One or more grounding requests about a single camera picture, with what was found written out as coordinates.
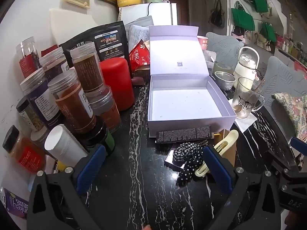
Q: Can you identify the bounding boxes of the red label clear jar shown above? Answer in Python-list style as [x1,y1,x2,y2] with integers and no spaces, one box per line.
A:
[16,37,40,79]

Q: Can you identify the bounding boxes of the long black carton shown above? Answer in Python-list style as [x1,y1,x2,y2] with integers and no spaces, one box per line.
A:
[156,125,213,144]

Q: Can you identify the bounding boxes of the black coffee bag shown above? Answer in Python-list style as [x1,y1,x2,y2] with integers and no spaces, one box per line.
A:
[59,21,131,77]

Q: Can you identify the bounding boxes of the clear plastic container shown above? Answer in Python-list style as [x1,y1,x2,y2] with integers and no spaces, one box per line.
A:
[205,51,217,75]

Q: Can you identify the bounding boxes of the white fridge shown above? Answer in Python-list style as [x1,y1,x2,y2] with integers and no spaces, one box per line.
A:
[118,2,178,26]

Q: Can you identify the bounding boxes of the white foam board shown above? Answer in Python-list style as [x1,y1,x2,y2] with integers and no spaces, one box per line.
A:
[49,8,99,46]

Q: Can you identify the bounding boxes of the lavender gift box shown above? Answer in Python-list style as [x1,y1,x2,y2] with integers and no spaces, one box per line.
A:
[147,25,237,137]

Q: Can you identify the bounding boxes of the red label spice bottle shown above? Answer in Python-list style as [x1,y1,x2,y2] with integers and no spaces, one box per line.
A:
[2,125,46,175]

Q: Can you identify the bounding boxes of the short jar orange powder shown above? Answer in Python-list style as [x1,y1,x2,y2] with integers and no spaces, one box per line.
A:
[86,86,122,134]

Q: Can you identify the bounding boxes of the crumpled clear plastic bags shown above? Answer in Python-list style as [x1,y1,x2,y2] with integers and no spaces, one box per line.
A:
[124,16,154,51]

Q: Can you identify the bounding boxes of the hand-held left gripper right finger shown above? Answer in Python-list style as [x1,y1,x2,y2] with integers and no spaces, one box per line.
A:
[203,145,282,230]

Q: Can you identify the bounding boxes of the black jar green label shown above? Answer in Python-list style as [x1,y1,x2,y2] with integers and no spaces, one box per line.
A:
[79,119,116,155]

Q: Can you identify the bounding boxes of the gingham scrunchie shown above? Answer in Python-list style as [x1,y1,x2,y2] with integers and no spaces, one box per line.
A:
[173,142,210,164]

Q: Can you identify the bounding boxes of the tall jar brown powder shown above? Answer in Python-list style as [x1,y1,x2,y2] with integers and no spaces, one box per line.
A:
[70,42,106,93]

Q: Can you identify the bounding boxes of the cream hair clip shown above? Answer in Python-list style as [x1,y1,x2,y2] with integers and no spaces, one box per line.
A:
[195,129,239,177]

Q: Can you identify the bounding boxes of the metal spoon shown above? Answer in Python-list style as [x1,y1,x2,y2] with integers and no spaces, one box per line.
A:
[234,78,265,113]

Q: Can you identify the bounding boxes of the black lid seed jar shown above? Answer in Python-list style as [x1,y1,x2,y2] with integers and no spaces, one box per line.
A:
[16,98,45,133]

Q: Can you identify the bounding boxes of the brown handbag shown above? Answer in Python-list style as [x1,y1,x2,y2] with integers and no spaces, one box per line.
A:
[208,0,225,28]

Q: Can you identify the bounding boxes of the purple label jar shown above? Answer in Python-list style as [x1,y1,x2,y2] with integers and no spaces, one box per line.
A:
[20,68,65,130]

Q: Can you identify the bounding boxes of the small maroon box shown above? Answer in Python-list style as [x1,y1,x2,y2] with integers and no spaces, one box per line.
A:
[131,76,145,87]

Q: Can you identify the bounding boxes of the metal bowl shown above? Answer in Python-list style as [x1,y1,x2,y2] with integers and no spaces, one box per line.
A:
[214,70,237,91]

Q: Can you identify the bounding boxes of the brown door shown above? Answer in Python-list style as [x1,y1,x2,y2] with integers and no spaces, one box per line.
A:
[167,0,190,26]

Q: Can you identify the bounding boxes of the purple snack packet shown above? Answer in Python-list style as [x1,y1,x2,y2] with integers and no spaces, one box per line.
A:
[0,187,30,219]

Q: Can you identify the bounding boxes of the white napkin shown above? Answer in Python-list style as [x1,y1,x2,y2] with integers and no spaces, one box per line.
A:
[233,112,257,134]

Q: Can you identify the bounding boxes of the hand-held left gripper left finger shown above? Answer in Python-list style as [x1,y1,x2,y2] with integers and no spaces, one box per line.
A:
[26,145,107,230]

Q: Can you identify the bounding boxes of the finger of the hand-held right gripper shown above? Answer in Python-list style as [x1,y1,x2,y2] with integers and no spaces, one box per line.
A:
[268,146,300,173]
[291,136,307,155]

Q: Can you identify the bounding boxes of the dark tea jar white label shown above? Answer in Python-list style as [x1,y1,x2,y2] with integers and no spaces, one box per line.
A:
[39,47,73,83]

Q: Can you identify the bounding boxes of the polka dot scrunchie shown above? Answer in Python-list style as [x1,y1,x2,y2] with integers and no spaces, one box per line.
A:
[177,155,207,185]

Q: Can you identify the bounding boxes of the grey quilted chair back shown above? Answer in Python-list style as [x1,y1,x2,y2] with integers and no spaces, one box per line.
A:
[206,32,244,70]
[261,56,307,112]

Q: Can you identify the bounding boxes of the green tote bag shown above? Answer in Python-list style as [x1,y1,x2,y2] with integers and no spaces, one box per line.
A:
[231,8,255,32]
[260,22,277,43]
[248,0,269,14]

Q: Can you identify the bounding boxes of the rubber-banded jar brown powder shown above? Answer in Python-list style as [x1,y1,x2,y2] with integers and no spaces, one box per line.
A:
[47,72,97,135]

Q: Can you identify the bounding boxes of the white handled bottle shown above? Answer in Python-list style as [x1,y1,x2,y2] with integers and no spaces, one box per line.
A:
[233,46,260,90]

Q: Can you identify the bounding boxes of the red snack bag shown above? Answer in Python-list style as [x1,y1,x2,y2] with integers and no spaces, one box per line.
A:
[129,39,151,73]

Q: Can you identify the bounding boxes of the black power cable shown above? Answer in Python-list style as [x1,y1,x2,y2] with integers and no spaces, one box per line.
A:
[147,1,171,18]

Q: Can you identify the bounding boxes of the red paper cup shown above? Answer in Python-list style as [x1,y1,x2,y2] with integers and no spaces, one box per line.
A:
[197,35,210,51]

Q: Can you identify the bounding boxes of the iridescent purple box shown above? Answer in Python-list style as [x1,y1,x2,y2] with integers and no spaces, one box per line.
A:
[164,146,186,171]

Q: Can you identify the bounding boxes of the glass mug cartoon print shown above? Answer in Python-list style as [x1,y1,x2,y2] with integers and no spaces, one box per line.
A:
[231,77,266,119]

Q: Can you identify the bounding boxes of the red canister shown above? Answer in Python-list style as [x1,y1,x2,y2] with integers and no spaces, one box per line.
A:
[99,57,135,112]

